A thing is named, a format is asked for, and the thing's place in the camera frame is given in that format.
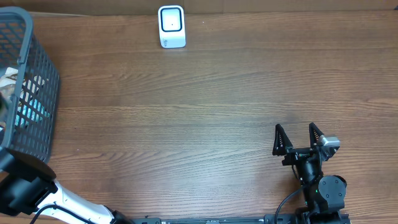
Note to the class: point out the teal tissue pack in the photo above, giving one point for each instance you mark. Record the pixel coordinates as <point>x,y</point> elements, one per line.
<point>32,111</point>

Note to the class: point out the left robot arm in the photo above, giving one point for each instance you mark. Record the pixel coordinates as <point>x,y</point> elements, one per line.
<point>31,187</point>

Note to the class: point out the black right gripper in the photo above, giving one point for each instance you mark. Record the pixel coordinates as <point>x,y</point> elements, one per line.
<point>295,154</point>

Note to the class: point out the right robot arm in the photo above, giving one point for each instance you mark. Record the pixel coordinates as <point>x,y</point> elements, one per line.
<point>324,195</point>

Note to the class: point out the beige brown snack pouch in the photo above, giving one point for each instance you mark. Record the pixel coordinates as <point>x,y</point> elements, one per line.
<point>8,82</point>

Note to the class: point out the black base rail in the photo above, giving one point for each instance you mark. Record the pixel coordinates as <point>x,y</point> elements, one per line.
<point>217,221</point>

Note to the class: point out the grey plastic shopping basket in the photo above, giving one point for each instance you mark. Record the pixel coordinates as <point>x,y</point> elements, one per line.
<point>37,79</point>

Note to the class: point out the white barcode scanner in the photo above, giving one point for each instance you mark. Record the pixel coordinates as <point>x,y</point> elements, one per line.
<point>171,20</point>

